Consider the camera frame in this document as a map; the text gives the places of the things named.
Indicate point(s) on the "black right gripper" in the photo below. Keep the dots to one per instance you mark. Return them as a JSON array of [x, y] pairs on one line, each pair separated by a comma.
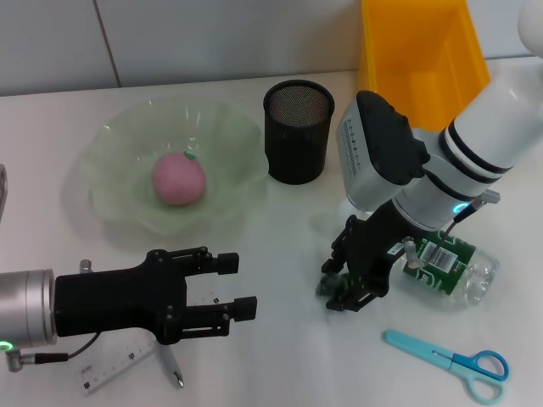
[[373, 246]]

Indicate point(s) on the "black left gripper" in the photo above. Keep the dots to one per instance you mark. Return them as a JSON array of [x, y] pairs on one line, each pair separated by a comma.
[[119, 301]]

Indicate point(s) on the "green plastic wrapper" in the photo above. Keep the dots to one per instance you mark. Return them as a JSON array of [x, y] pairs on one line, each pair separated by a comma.
[[326, 286]]

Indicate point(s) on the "clear water bottle green label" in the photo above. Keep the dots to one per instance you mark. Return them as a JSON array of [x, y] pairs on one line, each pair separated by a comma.
[[462, 271]]

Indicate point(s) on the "pink peach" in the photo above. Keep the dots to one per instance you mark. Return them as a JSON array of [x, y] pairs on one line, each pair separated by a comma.
[[178, 180]]

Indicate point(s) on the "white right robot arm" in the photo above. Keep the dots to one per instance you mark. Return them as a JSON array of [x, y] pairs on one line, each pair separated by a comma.
[[488, 140]]

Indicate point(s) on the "blue scissors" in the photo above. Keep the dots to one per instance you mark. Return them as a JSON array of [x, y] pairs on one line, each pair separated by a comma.
[[407, 341]]

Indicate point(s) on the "grey ballpoint pen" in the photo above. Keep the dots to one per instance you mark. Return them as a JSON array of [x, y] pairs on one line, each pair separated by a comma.
[[169, 364]]

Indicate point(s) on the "green glass fruit plate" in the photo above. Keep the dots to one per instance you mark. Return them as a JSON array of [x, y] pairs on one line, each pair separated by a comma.
[[229, 169]]

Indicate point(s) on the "black mesh pen holder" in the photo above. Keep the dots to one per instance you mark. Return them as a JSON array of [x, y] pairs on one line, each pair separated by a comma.
[[297, 148]]

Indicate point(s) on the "white plastic ruler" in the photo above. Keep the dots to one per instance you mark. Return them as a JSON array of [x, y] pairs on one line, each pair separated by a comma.
[[110, 364]]

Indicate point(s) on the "yellow plastic bin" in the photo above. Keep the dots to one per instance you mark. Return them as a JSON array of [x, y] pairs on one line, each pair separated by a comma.
[[407, 51]]

